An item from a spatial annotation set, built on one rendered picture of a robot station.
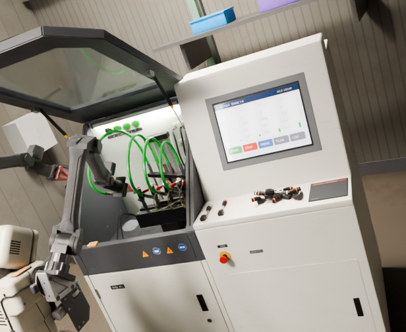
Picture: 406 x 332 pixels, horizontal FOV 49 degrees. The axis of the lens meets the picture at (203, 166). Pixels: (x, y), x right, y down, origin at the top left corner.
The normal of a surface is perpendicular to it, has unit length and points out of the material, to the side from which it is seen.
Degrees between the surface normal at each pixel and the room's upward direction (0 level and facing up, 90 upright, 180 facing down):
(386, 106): 90
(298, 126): 76
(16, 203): 90
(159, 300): 90
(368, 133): 90
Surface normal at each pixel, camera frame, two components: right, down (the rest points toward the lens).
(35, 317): 0.86, -0.14
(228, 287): -0.26, 0.42
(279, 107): -0.33, 0.19
